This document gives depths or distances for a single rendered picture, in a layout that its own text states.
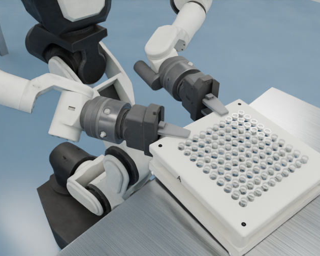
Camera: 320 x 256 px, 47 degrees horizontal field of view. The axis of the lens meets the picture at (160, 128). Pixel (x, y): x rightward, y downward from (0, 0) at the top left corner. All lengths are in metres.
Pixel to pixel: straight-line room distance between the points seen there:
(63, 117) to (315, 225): 0.52
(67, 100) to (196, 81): 0.27
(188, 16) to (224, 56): 1.93
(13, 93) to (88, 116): 0.15
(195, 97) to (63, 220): 0.98
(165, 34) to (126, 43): 2.16
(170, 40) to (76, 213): 0.95
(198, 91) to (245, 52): 2.26
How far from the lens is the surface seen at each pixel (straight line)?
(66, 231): 1.59
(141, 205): 0.71
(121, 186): 1.20
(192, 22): 1.03
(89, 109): 0.75
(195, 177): 0.65
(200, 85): 0.78
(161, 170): 0.72
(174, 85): 0.85
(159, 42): 0.92
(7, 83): 0.79
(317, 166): 0.73
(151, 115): 0.70
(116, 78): 1.15
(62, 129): 0.78
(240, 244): 0.63
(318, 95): 2.70
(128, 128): 0.73
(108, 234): 0.68
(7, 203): 1.98
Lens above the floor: 1.46
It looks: 41 degrees down
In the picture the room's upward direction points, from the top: straight up
